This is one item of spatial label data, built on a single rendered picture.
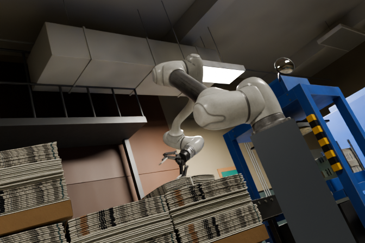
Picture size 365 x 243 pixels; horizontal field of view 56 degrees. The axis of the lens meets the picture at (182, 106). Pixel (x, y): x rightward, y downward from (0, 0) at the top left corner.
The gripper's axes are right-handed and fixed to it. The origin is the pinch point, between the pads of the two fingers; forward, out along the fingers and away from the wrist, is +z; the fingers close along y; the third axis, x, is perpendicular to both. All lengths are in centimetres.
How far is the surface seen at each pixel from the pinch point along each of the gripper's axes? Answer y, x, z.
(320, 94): 37, -46, -142
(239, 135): 25, 29, -120
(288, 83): 15, -29, -144
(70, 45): -178, 152, -138
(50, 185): -28, -69, 95
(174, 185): 6.2, -13.2, 14.2
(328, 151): 66, -43, -93
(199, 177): 14.0, -12.9, -4.7
